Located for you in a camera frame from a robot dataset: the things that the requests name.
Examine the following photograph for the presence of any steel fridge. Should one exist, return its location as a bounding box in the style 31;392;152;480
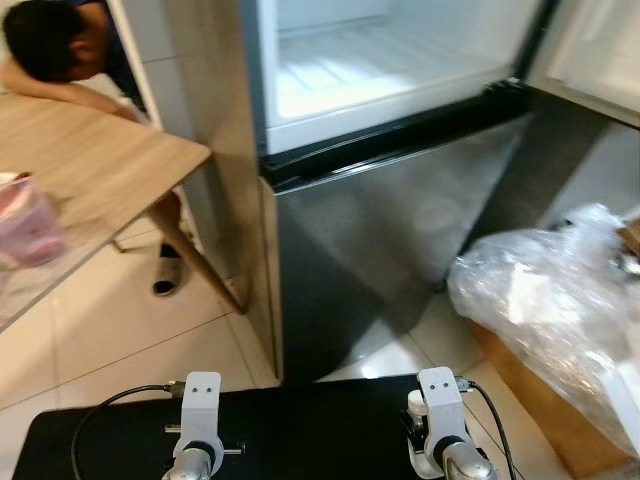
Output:
238;0;640;386

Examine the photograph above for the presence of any clear plastic wrap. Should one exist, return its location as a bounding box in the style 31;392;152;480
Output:
447;203;640;459

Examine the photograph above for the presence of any large brown cardboard box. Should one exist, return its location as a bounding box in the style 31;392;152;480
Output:
468;318;640;480

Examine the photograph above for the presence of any black flat pad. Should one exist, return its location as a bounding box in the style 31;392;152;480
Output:
12;375;501;480

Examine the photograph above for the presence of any grey slipper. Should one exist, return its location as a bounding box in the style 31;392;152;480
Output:
151;245;188;299

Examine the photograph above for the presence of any light wooden table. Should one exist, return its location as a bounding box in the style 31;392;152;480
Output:
0;92;247;333

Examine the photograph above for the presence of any clear purple measuring jug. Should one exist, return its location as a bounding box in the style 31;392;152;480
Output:
0;172;70;270

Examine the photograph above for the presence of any person in dark shirt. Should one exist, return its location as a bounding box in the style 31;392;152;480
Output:
0;0;187;251

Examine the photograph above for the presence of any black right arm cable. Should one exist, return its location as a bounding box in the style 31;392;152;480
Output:
458;377;517;480

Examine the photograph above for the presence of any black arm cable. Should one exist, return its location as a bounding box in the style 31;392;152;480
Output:
70;382;188;480
458;377;517;480

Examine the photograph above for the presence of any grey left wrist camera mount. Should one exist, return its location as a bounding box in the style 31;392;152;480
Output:
177;372;227;459

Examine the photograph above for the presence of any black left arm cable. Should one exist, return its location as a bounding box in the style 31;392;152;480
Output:
70;382;188;480

